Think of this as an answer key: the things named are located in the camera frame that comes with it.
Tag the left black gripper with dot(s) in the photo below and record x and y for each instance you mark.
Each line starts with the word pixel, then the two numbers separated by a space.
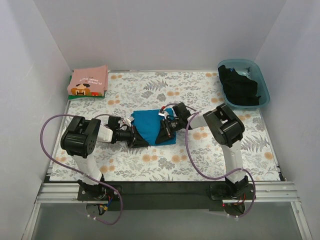
pixel 132 136

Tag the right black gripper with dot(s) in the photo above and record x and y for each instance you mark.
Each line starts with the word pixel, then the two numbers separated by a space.
pixel 165 128

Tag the blue t shirt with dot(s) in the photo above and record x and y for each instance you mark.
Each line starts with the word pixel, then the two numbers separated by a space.
pixel 148 125

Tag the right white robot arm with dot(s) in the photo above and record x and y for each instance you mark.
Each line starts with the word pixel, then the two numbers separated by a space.
pixel 227 130

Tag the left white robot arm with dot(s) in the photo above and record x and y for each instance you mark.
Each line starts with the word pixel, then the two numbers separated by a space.
pixel 79 141

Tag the floral table mat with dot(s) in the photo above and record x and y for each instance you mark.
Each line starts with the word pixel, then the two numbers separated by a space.
pixel 132 91

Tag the folded pink t shirt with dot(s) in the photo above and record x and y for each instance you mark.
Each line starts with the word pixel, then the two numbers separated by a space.
pixel 100 72

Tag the black t shirt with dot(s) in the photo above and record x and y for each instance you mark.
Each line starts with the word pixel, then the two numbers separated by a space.
pixel 238 89

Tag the teal plastic bin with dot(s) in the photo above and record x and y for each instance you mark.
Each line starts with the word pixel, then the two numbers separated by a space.
pixel 252 71

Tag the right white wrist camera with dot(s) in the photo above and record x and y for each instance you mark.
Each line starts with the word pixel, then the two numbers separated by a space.
pixel 162 112

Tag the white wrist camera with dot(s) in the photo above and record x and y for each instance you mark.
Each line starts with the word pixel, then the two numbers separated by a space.
pixel 162 112
pixel 129 121

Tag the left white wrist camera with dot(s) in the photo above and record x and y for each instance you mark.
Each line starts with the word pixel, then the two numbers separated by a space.
pixel 129 121

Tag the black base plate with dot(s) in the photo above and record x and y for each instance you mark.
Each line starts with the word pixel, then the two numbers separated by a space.
pixel 165 195

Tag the aluminium frame rail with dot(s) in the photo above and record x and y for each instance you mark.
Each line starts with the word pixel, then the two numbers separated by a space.
pixel 276 215

